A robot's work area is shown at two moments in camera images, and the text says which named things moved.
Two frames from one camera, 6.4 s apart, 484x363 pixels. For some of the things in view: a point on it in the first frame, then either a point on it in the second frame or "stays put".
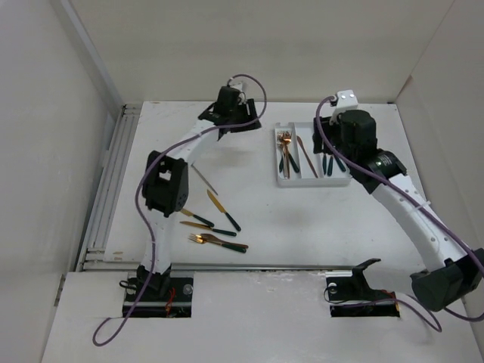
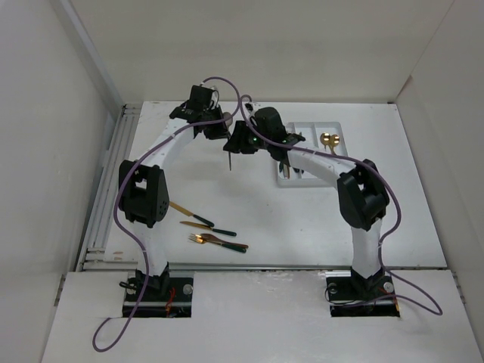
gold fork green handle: x=199 y=239 stays put
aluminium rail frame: x=92 y=258 stays put
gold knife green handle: x=203 y=220 stays put
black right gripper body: x=332 y=133 → x=247 y=141
